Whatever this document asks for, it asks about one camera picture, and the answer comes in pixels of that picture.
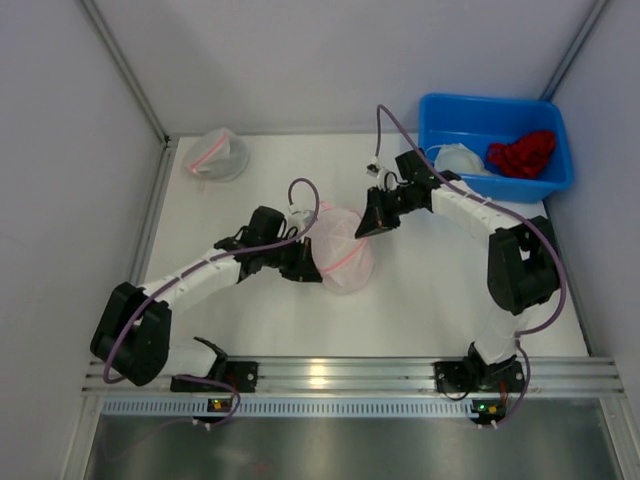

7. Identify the pink bra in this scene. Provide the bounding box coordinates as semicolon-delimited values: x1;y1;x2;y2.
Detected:
319;214;374;294

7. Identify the pink-trimmed mesh laundry bag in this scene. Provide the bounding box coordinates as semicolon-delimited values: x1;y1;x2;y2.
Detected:
183;128;250;182

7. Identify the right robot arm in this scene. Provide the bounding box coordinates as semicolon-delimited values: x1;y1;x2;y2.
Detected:
355;150;561;368

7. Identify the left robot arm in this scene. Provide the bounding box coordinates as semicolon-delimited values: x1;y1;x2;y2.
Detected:
90;206;322;386

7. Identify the white bra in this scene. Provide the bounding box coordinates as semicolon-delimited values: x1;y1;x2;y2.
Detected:
425;143;491;176

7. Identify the red bra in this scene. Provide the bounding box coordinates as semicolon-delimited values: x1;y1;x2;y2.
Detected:
486;130;556;180

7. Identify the blue plastic bin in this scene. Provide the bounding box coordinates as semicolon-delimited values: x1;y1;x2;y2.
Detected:
419;93;574;203

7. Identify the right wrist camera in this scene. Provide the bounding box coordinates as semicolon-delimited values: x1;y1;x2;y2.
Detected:
366;156;397;190

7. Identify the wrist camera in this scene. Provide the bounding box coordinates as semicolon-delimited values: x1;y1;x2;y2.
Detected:
366;156;397;190
287;204;317;232

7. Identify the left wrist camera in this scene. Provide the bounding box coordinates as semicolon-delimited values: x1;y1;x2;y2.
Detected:
287;204;317;232

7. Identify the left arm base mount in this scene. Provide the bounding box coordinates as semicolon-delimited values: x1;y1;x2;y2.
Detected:
170;359;258;393

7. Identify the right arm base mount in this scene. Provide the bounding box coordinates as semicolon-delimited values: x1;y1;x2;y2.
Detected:
434;356;525;400

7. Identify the slotted cable duct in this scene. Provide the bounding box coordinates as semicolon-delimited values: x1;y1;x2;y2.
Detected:
102;397;506;419

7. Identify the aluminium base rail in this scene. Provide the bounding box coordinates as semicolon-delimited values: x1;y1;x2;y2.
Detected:
82;354;624;399

